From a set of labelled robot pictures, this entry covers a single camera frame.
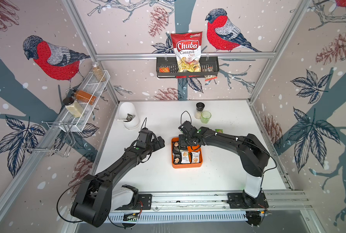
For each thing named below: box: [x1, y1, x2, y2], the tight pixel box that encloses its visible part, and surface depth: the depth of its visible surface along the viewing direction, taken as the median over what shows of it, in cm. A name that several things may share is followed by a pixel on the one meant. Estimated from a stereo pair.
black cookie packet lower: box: [173, 152, 183, 165], surface depth 87 cm
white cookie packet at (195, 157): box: [191, 150, 201, 164], surface depth 89 cm
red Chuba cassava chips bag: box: [170, 31, 203, 73], surface depth 84 cm
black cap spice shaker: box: [194, 101, 206, 120], surface depth 104 cm
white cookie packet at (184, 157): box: [180, 150, 191, 164], surface depth 88 cm
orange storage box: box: [171, 137, 203, 169], surface depth 86 cm
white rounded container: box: [119, 101, 140, 130], surface depth 100 cm
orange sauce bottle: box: [72, 89, 98, 106], surface depth 74 cm
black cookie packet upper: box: [173, 141, 181, 155], surface depth 92 cm
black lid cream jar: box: [62, 97, 84, 118], surface depth 68 cm
